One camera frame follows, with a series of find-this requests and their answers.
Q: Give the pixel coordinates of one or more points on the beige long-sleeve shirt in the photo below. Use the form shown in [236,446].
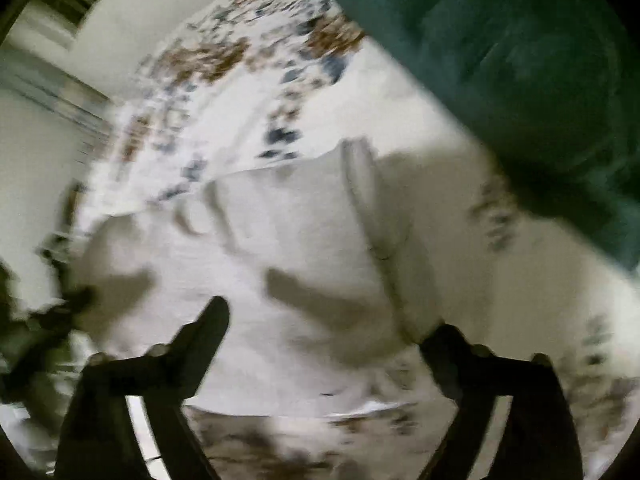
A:
[325,273]

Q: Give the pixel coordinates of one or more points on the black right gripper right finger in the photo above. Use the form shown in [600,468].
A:
[539,440]

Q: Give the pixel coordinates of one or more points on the floral fleece blanket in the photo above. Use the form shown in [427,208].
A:
[249,84]

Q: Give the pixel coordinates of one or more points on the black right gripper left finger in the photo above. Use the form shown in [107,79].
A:
[97,438]

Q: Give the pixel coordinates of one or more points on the dark green cloth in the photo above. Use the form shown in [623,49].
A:
[551,87]

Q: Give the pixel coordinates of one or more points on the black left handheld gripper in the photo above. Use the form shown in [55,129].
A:
[39,363]

